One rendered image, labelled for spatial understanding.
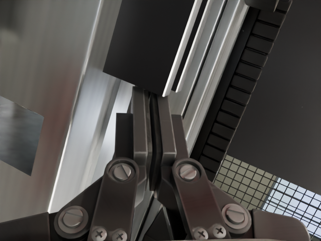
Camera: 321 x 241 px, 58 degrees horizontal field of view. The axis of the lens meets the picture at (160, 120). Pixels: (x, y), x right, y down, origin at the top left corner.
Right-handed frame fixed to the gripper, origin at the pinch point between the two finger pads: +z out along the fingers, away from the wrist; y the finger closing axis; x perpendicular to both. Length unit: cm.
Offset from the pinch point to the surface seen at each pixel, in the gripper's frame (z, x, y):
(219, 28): 22.0, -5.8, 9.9
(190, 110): 17.5, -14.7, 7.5
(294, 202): 266, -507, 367
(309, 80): 34, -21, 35
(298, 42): 39, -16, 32
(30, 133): 3.4, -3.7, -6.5
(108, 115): 2.8, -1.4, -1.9
